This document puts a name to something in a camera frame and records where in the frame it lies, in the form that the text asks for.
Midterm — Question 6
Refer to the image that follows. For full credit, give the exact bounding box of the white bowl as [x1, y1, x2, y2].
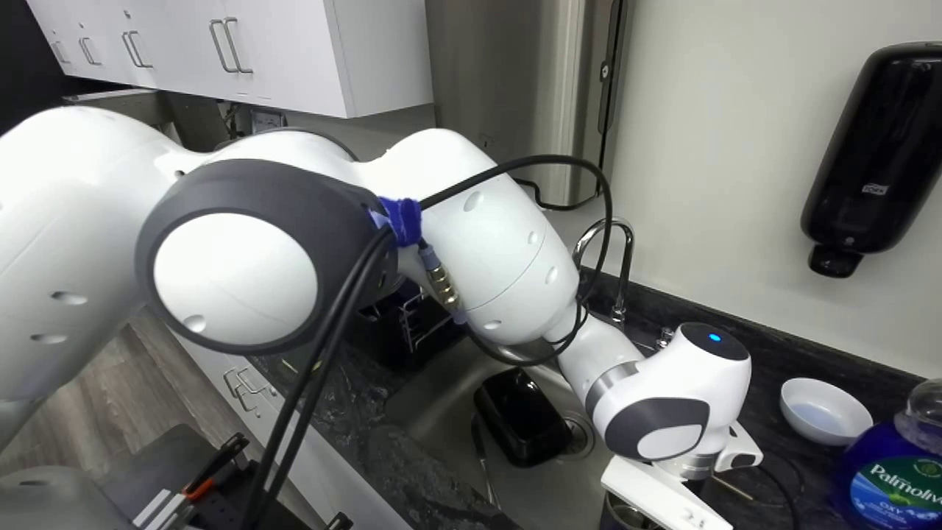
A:
[776, 375, 876, 450]

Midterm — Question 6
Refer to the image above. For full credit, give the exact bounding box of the white wall cabinet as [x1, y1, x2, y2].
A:
[22, 0, 435, 122]

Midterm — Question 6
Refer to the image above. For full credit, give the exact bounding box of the black rectangular container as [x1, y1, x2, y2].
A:
[471, 365, 591, 471]

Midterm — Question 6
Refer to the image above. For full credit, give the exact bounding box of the black dish rack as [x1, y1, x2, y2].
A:
[351, 290, 474, 375]

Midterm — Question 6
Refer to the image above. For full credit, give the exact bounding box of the stainless steel sink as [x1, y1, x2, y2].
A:
[386, 332, 629, 530]

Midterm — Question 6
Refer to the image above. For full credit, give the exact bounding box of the blue dish soap bottle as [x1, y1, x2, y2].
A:
[829, 381, 942, 530]

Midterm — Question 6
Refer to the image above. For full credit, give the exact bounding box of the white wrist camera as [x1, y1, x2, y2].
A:
[711, 449, 766, 477]

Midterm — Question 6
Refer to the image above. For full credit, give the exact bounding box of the black marker pen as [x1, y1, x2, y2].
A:
[180, 430, 252, 499]

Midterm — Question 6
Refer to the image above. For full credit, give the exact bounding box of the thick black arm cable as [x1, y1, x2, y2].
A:
[237, 153, 614, 530]

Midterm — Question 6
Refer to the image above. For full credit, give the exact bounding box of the dark gray case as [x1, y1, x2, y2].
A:
[96, 422, 327, 530]

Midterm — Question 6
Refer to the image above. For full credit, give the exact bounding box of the stainless paper towel dispenser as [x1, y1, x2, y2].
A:
[424, 0, 629, 209]

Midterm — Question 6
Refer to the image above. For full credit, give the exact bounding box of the chrome faucet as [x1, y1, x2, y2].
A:
[570, 216, 641, 328]

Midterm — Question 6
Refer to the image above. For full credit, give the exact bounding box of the black wall soap dispenser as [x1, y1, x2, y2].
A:
[800, 42, 942, 279]

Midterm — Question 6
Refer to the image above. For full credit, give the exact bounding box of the blue cable strap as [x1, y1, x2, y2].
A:
[371, 195, 427, 248]

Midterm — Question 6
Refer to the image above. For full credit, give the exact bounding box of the white lower cabinet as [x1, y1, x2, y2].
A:
[170, 332, 414, 530]

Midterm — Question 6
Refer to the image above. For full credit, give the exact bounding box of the metal utensil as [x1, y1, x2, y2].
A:
[468, 416, 502, 513]

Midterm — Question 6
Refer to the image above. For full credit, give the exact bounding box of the red tipped pen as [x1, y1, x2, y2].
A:
[181, 459, 248, 508]

